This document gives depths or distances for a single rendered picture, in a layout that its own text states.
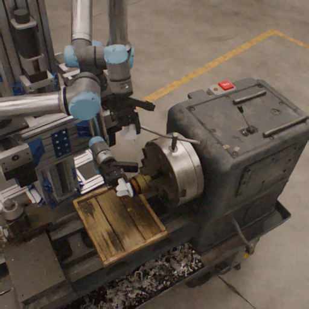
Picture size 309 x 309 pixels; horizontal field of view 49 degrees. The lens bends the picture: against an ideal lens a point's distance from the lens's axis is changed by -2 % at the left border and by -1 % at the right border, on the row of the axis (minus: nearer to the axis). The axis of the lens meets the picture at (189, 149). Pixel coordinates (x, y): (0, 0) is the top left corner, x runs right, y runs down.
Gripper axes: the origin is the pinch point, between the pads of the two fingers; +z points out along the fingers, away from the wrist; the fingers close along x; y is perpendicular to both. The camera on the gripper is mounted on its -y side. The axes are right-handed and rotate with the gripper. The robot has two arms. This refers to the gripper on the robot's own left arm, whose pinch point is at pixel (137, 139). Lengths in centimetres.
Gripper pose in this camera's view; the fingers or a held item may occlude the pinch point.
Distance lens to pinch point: 130.8
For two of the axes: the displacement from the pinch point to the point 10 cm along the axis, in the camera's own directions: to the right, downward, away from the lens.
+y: -8.3, 3.3, -4.5
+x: 5.5, 3.6, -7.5
